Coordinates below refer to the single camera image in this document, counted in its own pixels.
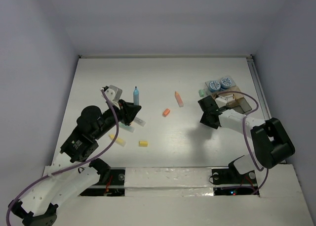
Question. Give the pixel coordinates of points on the orange highlighter pen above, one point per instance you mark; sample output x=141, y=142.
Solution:
x=178, y=99
x=139, y=121

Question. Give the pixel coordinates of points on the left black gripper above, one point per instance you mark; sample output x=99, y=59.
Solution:
x=128, y=111

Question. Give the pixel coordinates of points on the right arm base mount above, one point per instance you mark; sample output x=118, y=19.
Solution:
x=228, y=182

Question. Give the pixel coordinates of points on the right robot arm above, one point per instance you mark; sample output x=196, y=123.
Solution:
x=241, y=123

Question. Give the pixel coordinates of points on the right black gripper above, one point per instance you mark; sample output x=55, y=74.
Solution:
x=203, y=119

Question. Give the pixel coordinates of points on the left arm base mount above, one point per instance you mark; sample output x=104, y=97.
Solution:
x=112, y=187

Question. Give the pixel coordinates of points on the yellow highlighter pen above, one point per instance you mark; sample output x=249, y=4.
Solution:
x=118, y=140

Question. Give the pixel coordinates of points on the blue patterned tape roll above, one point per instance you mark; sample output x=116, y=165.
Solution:
x=214, y=86

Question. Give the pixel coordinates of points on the clear compartment organizer box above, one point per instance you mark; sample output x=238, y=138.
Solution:
x=240, y=104

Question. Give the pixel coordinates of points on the green highlighter cap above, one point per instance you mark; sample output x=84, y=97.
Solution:
x=201, y=93

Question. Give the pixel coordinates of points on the orange highlighter pen centre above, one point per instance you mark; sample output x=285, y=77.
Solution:
x=178, y=99

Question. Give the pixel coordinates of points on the yellow highlighter cap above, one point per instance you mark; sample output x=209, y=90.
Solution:
x=143, y=143

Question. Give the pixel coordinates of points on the orange highlighter pen left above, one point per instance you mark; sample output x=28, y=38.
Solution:
x=139, y=121

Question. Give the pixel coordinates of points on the blue highlighter pen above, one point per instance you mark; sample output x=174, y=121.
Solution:
x=136, y=96

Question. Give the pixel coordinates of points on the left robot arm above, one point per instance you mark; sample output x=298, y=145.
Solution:
x=74, y=169

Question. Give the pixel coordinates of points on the orange highlighter cap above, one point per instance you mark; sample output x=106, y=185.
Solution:
x=166, y=112

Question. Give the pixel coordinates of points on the green highlighter pen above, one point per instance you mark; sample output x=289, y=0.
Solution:
x=127, y=127

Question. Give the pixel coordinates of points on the aluminium rail right edge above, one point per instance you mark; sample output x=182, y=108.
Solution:
x=264, y=107

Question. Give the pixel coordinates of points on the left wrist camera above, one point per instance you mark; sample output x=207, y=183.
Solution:
x=112, y=93

